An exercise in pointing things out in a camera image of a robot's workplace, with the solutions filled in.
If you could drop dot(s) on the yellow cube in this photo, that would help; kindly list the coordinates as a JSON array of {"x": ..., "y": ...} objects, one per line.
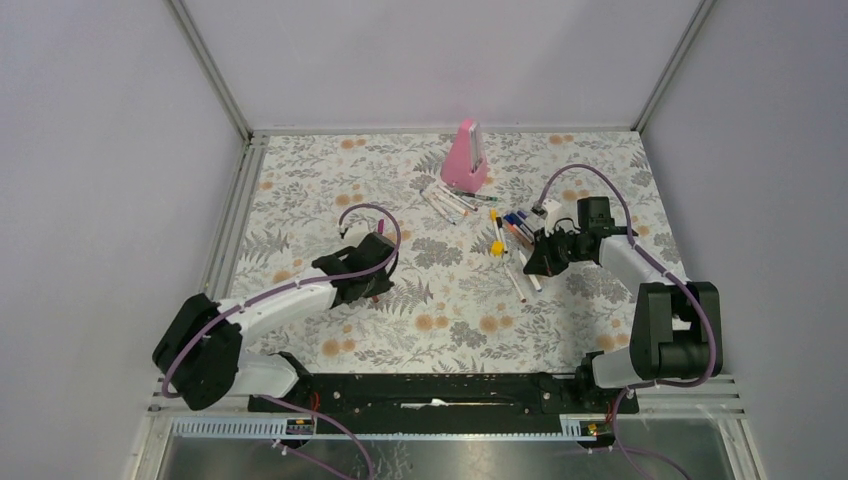
[{"x": 497, "y": 249}]

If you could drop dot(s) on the magenta capped white marker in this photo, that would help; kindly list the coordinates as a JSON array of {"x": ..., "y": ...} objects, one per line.
[{"x": 467, "y": 205}]

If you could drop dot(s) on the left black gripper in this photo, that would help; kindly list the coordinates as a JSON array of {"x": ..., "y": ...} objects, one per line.
[{"x": 381, "y": 286}]

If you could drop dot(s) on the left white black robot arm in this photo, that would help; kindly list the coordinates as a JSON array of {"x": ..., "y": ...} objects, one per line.
[{"x": 204, "y": 354}]

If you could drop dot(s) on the red brown capped marker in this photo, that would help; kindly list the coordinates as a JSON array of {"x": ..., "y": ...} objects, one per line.
[{"x": 515, "y": 284}]

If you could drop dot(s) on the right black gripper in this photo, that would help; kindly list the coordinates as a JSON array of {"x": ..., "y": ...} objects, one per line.
[{"x": 542, "y": 260}]

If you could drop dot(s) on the floral table mat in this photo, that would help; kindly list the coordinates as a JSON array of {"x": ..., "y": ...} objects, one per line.
[{"x": 452, "y": 307}]

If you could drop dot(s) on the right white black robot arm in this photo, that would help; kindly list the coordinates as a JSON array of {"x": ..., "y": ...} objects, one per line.
[{"x": 675, "y": 337}]

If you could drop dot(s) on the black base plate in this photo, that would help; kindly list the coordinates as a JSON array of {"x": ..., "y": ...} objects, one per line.
[{"x": 449, "y": 404}]

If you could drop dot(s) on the pink metronome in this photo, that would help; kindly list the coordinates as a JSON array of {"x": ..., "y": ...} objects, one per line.
[{"x": 465, "y": 167}]

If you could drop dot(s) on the blue capped white marker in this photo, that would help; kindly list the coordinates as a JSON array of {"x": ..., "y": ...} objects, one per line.
[{"x": 433, "y": 202}]

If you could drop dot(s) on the dark green marker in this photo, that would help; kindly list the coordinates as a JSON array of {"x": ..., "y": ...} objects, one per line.
[{"x": 476, "y": 196}]

